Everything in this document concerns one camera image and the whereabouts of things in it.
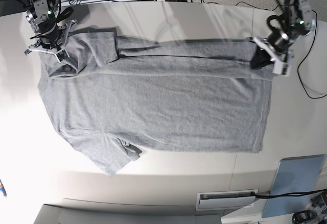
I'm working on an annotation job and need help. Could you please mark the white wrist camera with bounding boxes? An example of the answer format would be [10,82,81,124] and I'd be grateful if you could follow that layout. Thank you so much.
[273,61,292,77]
[55,48,69,63]

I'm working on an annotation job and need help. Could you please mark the blue-grey flat panel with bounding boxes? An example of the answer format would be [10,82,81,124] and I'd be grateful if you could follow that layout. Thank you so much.
[262,155,324,218]

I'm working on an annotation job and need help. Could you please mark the blue orange tool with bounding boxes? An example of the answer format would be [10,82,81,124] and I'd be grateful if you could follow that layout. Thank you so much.
[0,181,7,197]

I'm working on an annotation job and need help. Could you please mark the black cable to tray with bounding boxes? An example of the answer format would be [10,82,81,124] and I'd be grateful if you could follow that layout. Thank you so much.
[250,189,327,200]

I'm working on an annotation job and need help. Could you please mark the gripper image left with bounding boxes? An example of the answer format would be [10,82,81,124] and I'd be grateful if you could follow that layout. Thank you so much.
[24,19,77,56]

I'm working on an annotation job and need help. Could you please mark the white cable tray box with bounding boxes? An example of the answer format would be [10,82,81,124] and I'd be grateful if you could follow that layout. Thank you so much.
[196,189,259,211]

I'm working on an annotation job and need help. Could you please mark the black device bottom right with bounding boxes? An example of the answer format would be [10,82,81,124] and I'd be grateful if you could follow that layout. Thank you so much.
[292,210,315,224]

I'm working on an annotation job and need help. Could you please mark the black cable on table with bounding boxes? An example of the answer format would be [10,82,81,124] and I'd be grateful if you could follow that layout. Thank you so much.
[235,1,327,99]

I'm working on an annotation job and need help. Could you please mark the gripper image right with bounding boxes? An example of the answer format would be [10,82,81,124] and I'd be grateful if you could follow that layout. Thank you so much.
[249,30,292,69]

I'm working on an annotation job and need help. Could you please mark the grey T-shirt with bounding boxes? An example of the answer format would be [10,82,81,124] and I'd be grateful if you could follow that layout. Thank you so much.
[38,32,273,175]

